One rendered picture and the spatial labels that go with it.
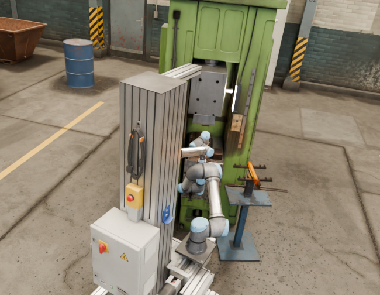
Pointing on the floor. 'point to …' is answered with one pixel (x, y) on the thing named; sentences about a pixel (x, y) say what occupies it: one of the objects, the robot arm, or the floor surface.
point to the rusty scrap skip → (15, 39)
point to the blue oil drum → (79, 63)
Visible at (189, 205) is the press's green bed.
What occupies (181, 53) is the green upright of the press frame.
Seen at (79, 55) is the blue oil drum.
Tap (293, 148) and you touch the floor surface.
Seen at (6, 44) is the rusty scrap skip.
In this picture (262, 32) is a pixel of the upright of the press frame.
